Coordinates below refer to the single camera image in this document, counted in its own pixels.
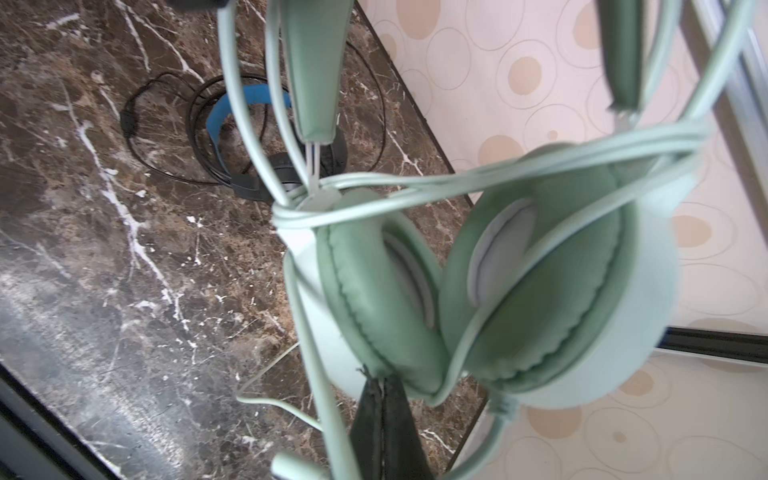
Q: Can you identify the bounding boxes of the black headphone cable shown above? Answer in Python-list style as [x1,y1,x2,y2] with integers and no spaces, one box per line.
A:
[118,35,388,187]

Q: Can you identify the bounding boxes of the mint green headphones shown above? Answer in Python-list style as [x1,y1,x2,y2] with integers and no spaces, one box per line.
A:
[215,0,768,480]

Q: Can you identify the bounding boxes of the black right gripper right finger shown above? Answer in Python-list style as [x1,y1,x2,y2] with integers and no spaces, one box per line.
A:
[382,377,434,480]

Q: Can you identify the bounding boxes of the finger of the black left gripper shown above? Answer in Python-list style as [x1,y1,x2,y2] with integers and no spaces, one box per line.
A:
[166,0,231,14]

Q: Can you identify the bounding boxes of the black right corner post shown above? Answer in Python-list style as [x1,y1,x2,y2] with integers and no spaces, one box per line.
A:
[657,327,768,365]

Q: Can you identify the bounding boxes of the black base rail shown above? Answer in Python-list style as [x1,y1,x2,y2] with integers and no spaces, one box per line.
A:
[1,368,118,479]

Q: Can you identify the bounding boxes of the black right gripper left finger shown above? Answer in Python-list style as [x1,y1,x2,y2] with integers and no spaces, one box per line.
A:
[349,367,383,480]

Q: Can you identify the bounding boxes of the aluminium frame rail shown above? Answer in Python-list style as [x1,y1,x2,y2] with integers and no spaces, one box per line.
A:
[681,1,767,239]

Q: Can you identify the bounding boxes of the black headphones blue accents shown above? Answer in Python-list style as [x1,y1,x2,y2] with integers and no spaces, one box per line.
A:
[185,73,349,204]

